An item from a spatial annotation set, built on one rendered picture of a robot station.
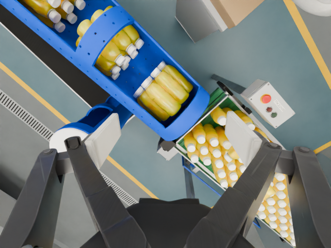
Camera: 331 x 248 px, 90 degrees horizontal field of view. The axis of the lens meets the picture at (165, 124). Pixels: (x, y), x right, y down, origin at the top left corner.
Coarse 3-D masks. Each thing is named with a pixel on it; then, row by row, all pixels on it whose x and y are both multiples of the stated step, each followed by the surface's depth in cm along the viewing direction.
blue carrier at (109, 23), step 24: (0, 0) 53; (96, 0) 69; (72, 24) 74; (96, 24) 51; (120, 24) 54; (72, 48) 55; (96, 48) 53; (144, 48) 75; (96, 72) 58; (120, 72) 80; (144, 72) 82; (120, 96) 62; (192, 96) 83; (144, 120) 66; (168, 120) 87; (192, 120) 61
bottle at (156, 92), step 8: (152, 88) 64; (160, 88) 65; (152, 96) 65; (160, 96) 64; (168, 96) 66; (160, 104) 66; (168, 104) 65; (176, 104) 66; (168, 112) 67; (176, 112) 67
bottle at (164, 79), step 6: (162, 72) 67; (156, 78) 67; (162, 78) 66; (168, 78) 67; (162, 84) 67; (168, 84) 67; (174, 84) 67; (168, 90) 68; (174, 90) 67; (180, 90) 68; (174, 96) 69; (180, 96) 68; (186, 96) 69; (180, 102) 70
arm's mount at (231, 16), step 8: (216, 0) 61; (224, 0) 59; (232, 0) 59; (240, 0) 59; (248, 0) 59; (256, 0) 59; (216, 8) 66; (224, 8) 60; (232, 8) 60; (240, 8) 60; (248, 8) 60; (224, 16) 65; (232, 16) 61; (240, 16) 61; (232, 24) 63
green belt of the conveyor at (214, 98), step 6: (216, 90) 91; (210, 96) 93; (216, 96) 91; (222, 96) 91; (210, 102) 92; (216, 102) 92; (222, 102) 92; (228, 102) 92; (222, 108) 93; (234, 108) 93; (204, 120) 96; (210, 120) 96; (216, 126) 98; (222, 126) 98; (180, 144) 103; (186, 150) 104; (210, 168) 109
